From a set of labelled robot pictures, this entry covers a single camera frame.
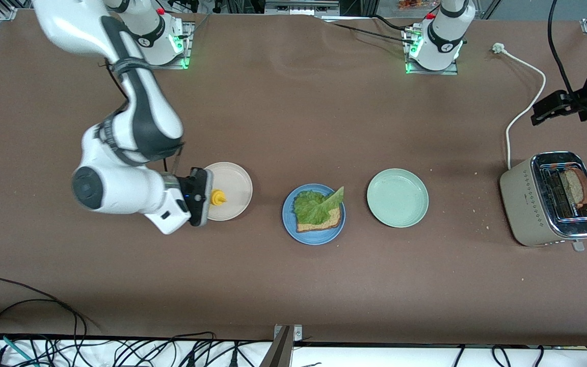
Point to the brown bread slice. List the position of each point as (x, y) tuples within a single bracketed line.
[(324, 227)]

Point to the aluminium profile post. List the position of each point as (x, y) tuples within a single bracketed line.
[(281, 351)]

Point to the beige round plate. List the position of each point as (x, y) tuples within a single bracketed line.
[(235, 186)]

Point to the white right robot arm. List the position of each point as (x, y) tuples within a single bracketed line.
[(120, 188)]

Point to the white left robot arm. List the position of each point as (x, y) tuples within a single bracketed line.
[(444, 30)]

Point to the grey power strip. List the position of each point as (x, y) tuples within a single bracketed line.
[(301, 7)]

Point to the green lettuce leaf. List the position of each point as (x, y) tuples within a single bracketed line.
[(314, 206)]

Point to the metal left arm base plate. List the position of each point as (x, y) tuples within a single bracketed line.
[(433, 72)]

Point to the blue round plate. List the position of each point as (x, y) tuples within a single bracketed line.
[(314, 238)]

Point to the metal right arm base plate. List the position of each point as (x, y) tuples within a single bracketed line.
[(187, 48)]

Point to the white lower shelf board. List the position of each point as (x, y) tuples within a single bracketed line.
[(375, 359)]

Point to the pale green round plate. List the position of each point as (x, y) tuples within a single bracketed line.
[(398, 198)]

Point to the beige chrome toaster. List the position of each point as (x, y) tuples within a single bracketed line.
[(523, 204)]

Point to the yellow mustard squeeze bottle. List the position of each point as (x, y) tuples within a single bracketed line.
[(218, 198)]

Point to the bread slice with dark crust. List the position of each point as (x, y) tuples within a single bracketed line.
[(576, 188)]

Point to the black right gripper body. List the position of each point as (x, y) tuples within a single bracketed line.
[(190, 184)]

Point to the orange snack packet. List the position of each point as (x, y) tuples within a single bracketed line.
[(410, 4)]

